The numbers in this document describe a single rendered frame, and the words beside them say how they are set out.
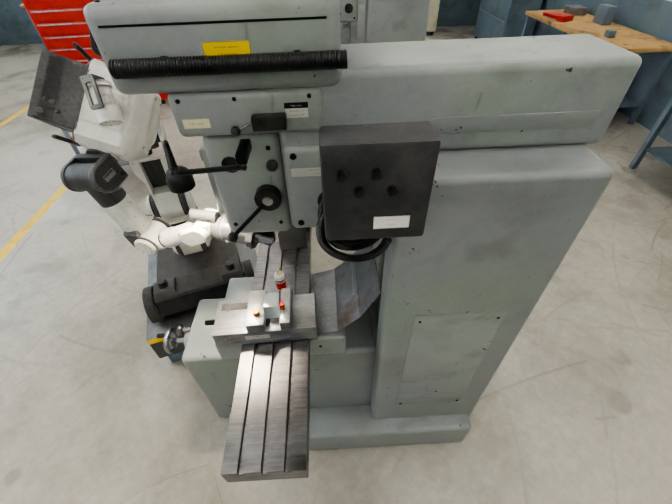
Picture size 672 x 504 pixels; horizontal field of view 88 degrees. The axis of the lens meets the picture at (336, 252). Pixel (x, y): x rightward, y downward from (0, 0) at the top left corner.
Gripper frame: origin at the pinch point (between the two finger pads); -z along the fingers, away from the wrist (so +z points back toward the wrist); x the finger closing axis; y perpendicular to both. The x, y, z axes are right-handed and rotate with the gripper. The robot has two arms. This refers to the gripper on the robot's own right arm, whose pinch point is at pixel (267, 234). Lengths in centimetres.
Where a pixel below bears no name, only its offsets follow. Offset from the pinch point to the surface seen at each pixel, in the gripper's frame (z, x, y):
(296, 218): -14.4, -8.5, -15.6
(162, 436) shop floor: 67, -38, 123
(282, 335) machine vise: -8.6, -20.6, 26.9
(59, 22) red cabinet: 420, 357, 14
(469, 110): -55, 3, -44
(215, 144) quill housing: 2.8, -10.9, -37.5
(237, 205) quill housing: 1.5, -10.7, -19.5
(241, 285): 21.0, 6.3, 38.3
